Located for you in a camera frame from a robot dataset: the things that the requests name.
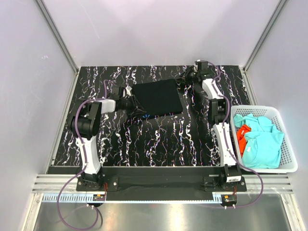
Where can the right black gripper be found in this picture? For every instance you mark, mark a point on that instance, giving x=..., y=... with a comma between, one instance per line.
x=184, y=77

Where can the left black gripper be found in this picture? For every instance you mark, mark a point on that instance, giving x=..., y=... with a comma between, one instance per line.
x=132, y=104

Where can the black t shirt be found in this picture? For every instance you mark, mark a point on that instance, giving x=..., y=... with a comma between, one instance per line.
x=160, y=98

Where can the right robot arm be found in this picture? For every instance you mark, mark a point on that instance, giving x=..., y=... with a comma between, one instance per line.
x=205, y=73

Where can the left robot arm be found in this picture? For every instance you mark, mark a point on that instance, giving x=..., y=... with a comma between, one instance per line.
x=85, y=123

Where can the orange t shirt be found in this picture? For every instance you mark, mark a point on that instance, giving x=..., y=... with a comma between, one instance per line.
x=241, y=137

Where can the left connector board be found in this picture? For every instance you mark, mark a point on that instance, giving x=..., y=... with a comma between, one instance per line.
x=99, y=197

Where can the connector board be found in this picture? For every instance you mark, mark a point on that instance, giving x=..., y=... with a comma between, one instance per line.
x=229, y=198
x=99, y=197

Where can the white plastic laundry basket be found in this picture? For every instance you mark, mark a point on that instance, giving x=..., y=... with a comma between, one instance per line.
x=288, y=163

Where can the teal t shirt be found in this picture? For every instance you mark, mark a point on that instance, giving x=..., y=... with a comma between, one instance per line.
x=264, y=141

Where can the right connector board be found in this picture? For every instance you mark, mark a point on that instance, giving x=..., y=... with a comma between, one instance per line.
x=229, y=198

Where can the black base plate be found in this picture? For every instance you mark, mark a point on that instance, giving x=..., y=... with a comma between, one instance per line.
x=174, y=181

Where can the white slotted cable duct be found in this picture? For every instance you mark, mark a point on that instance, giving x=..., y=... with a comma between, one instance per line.
x=206, y=198

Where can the right aluminium frame post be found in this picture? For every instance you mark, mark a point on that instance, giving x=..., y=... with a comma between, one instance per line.
x=265, y=33

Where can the aluminium frame post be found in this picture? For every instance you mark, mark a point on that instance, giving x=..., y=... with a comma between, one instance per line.
x=56, y=34
x=265, y=33

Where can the left aluminium frame post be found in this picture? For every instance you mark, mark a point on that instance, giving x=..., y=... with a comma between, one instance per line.
x=56, y=34

